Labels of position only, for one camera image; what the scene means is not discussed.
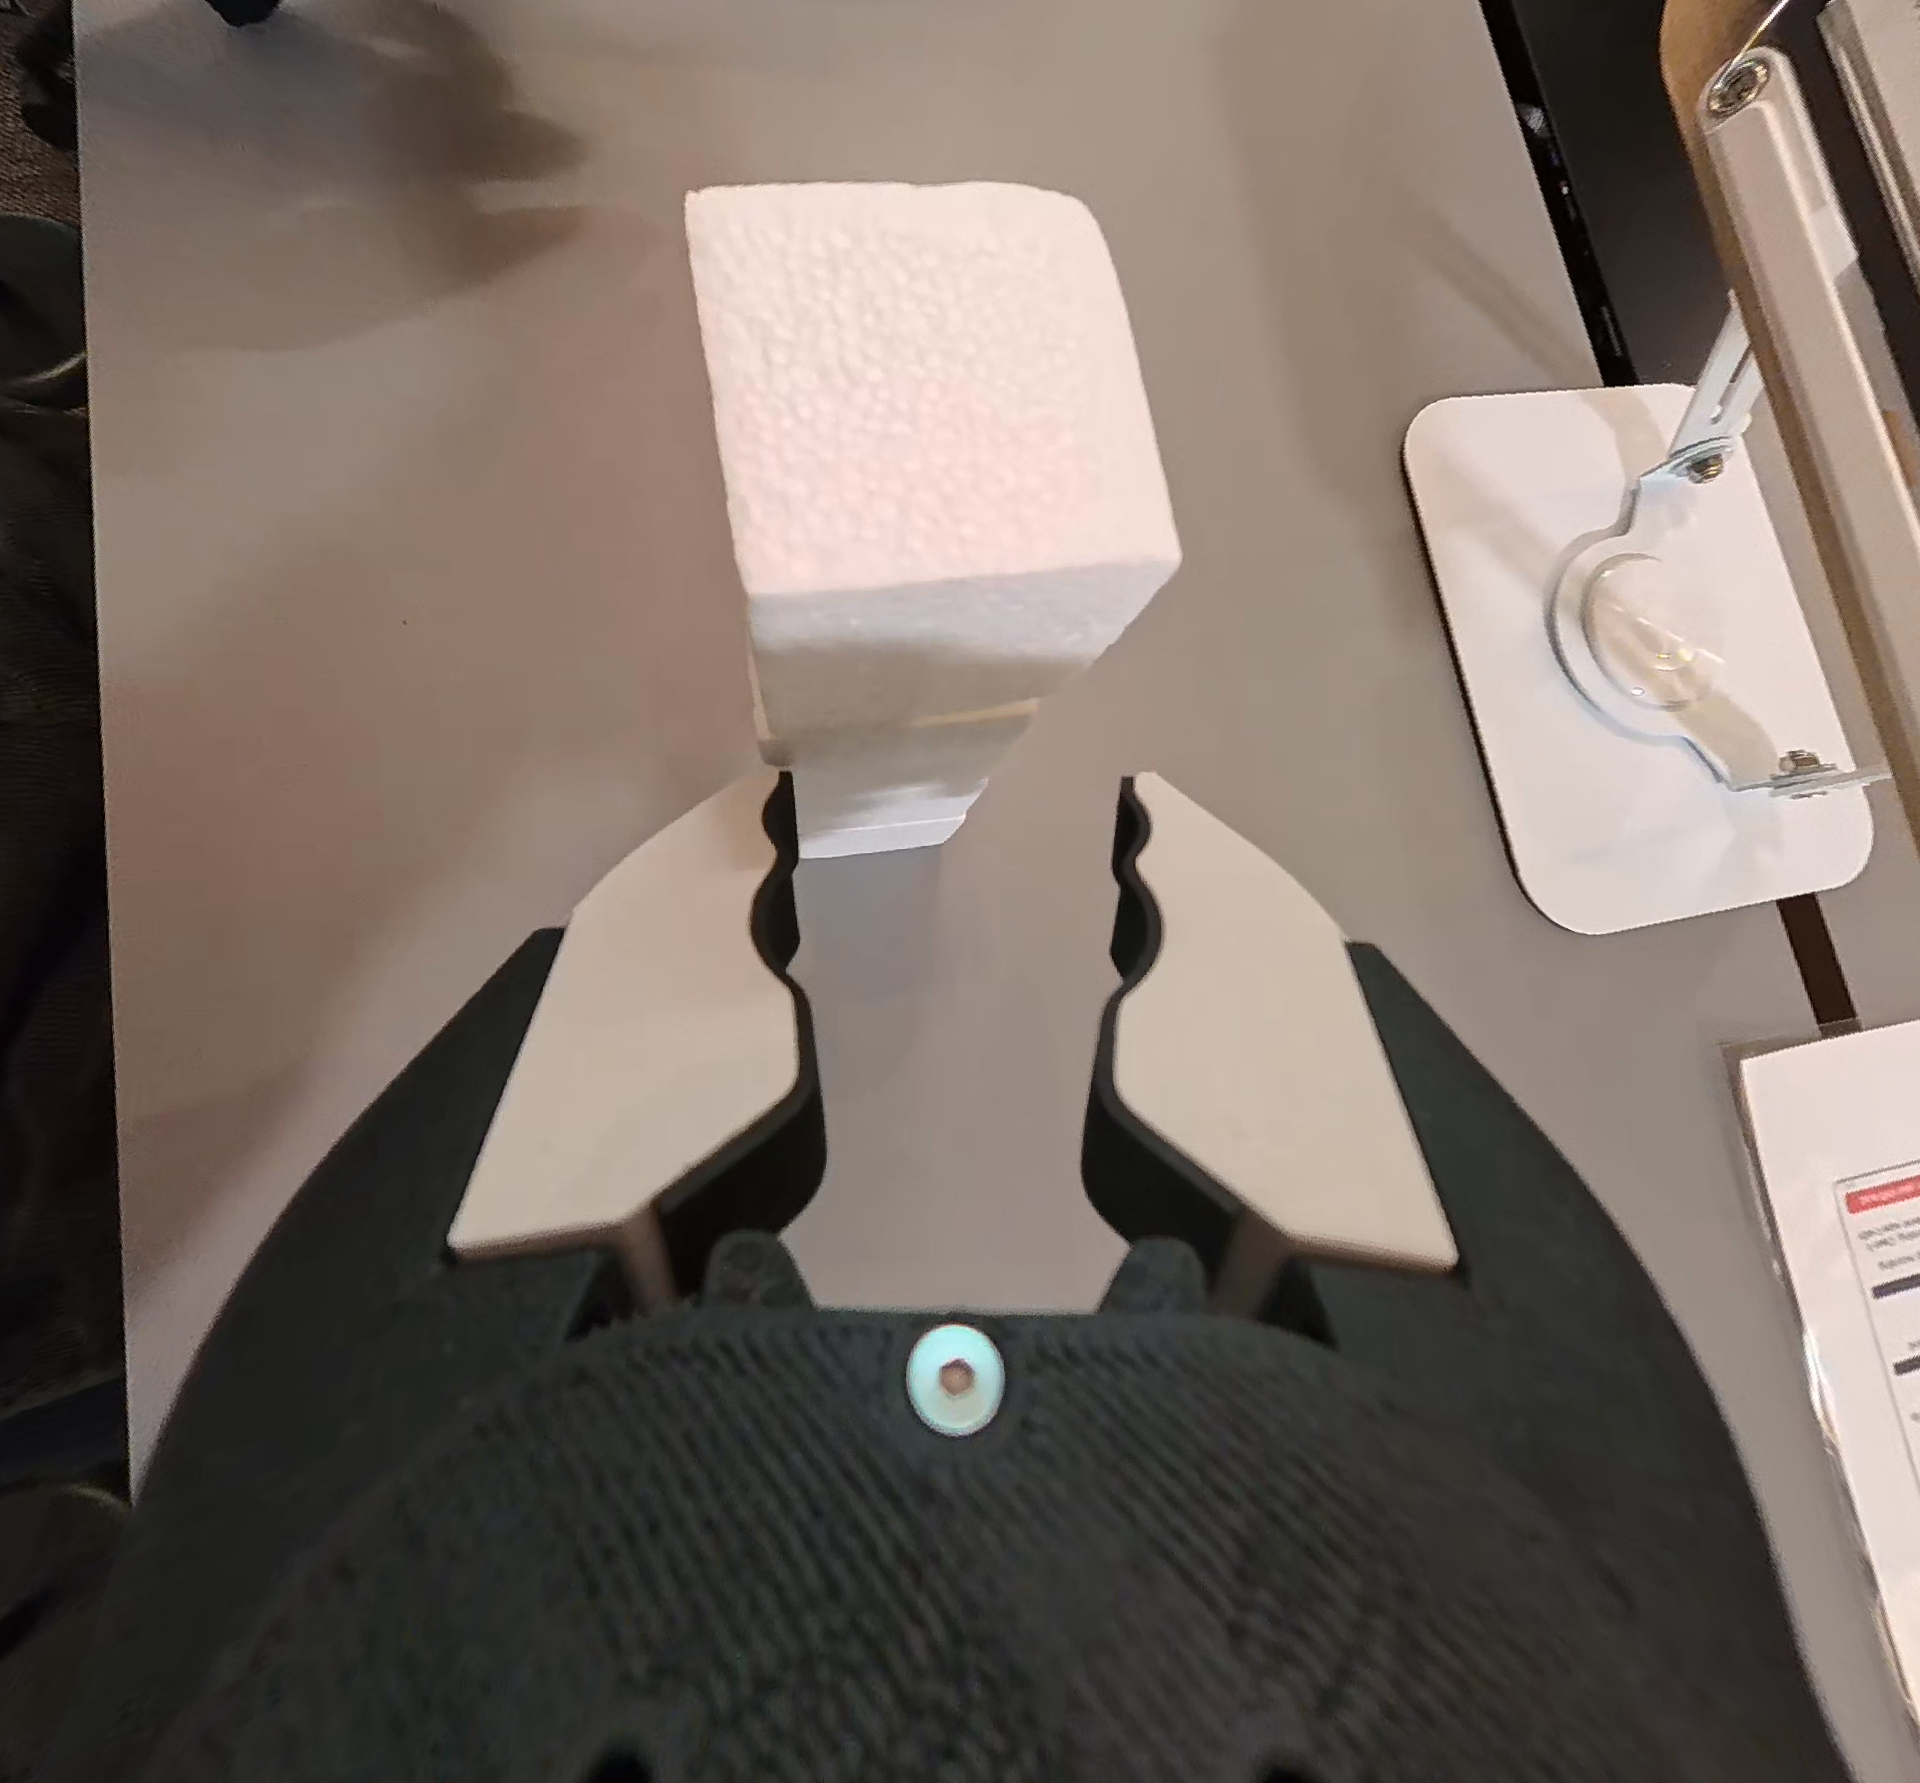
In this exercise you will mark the medium white foam cube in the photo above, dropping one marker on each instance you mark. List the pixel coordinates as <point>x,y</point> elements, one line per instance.
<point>915,402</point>

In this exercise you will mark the laminated paper sheet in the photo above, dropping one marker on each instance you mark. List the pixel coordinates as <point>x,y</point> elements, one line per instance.
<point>1845,1138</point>

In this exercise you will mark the wooden document stand white base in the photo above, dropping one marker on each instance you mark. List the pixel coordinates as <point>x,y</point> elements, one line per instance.
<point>1499,613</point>

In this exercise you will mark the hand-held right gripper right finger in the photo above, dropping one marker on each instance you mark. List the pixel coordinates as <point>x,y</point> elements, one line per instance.
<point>1275,1062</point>

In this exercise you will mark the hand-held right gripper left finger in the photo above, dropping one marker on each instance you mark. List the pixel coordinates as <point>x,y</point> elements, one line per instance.
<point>646,1048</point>

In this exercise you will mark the small white foam cube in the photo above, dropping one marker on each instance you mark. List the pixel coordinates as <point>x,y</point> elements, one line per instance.
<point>885,802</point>

